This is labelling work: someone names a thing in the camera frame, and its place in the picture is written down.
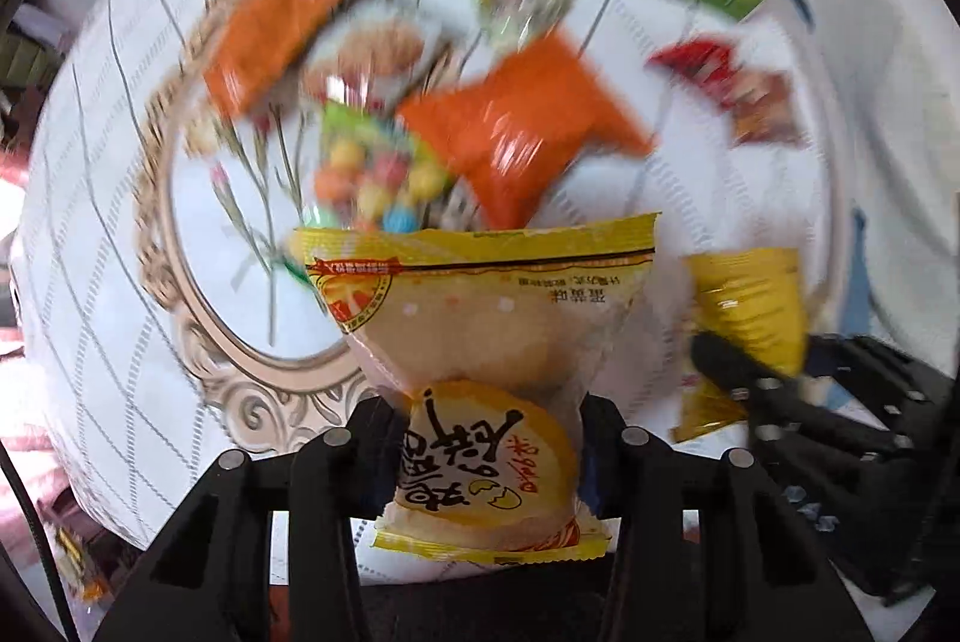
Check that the plain yellow snack packet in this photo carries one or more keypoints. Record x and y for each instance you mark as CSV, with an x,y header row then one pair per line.
x,y
750,297

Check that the brown snack packet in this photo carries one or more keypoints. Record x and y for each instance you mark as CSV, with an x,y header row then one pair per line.
x,y
765,106

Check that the floral printed tablecloth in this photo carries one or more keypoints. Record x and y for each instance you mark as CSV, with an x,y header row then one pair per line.
x,y
225,252

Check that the small orange snack packet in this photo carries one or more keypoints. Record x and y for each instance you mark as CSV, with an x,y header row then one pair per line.
x,y
277,27

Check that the red snack packet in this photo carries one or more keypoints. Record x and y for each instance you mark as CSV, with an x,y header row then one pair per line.
x,y
697,61

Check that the large orange snack packet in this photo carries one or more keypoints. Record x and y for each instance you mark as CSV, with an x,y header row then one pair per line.
x,y
517,124

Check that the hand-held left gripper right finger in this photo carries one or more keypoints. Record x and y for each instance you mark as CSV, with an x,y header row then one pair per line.
x,y
600,454

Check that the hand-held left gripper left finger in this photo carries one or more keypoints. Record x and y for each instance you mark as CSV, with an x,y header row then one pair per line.
x,y
375,454

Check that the white nut snack packet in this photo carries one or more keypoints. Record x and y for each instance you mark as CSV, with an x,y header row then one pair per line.
x,y
375,49

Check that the colourful candy ball bag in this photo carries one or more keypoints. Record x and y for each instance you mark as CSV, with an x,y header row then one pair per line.
x,y
375,177

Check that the yellow egg cake packet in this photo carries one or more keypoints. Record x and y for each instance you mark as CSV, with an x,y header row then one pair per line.
x,y
480,327

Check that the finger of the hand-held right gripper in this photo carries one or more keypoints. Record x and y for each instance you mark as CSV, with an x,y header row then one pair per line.
x,y
877,364
735,361

